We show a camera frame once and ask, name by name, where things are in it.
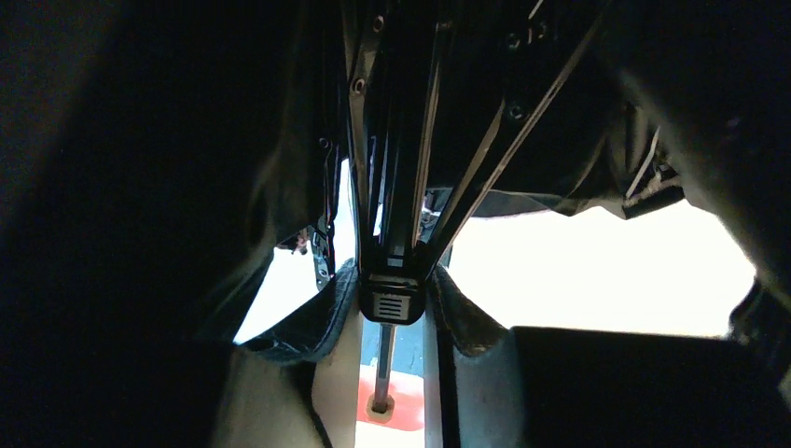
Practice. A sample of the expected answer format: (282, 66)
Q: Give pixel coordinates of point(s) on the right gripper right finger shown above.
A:
(469, 371)

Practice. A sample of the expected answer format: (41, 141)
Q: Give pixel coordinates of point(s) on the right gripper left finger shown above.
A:
(308, 336)

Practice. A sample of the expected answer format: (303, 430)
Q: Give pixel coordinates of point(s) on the pink folding umbrella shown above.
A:
(179, 176)

